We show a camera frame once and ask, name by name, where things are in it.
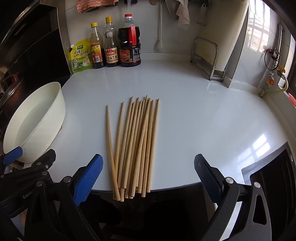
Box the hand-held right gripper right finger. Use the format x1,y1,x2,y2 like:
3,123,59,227
194,153,273,241

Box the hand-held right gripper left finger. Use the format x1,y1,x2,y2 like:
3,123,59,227
25,153,104,241

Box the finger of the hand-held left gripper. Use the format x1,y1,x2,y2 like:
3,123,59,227
0,149,56,209
0,146,23,168

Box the white plastic bowl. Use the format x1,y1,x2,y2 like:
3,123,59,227
3,82,66,163

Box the bundle of wooden chopsticks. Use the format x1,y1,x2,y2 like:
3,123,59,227
106,95,160,202

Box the black kitchen appliance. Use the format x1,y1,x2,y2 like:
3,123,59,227
0,5,70,79

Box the gas valve with orange knob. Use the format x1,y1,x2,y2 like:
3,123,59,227
261,74,277,96

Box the yellow-green seasoning pouch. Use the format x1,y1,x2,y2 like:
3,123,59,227
69,38,93,74

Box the metal cutting board rack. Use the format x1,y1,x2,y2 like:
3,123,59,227
190,36,226,81

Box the small yellow-cap vinegar bottle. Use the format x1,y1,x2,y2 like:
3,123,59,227
90,22,104,69

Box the clear yellow-cap soy sauce bottle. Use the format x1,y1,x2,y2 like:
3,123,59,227
103,17,119,67

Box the cream cutting board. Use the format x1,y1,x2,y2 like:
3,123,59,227
199,0,249,72

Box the window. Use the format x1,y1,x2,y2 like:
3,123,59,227
246,5,272,51

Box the hanging grey rag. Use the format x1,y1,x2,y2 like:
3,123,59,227
174,0,190,27

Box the pink cloth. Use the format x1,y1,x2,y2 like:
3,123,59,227
76,0,119,13

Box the yellow gas hose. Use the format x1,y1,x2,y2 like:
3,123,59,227
260,76,289,96

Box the large red-handle soy sauce jug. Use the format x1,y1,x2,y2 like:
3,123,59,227
117,14,142,67

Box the black cable loop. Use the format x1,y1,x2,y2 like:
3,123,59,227
264,48,280,70

